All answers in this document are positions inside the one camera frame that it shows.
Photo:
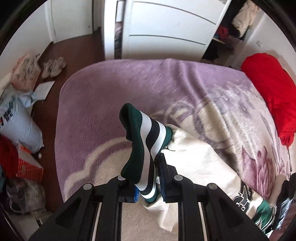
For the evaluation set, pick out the black leather jacket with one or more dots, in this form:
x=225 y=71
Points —
x=283 y=194

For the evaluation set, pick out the purple floral bed blanket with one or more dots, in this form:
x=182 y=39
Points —
x=215 y=104

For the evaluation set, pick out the red orange box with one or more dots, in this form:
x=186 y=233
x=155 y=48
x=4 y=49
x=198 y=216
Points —
x=28 y=167

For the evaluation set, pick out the red garment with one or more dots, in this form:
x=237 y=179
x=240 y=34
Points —
x=277 y=89

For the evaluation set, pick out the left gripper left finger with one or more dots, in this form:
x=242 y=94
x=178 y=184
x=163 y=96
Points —
x=91 y=213

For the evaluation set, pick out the pink floral bag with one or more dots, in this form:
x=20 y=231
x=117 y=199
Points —
x=26 y=72

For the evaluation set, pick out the white slippers pair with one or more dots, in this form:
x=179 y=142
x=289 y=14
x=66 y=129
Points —
x=53 y=68

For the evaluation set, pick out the beige hanging garment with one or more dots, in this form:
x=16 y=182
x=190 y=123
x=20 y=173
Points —
x=245 y=17

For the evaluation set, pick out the green white varsity jacket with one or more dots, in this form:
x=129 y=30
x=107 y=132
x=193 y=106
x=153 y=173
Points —
x=192 y=158

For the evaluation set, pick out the white paper sheet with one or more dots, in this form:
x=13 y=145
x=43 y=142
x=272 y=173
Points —
x=43 y=90

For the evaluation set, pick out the light blue plastic bag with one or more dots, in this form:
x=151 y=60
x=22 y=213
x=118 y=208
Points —
x=16 y=124

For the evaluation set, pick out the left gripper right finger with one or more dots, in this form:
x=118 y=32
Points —
x=206 y=212

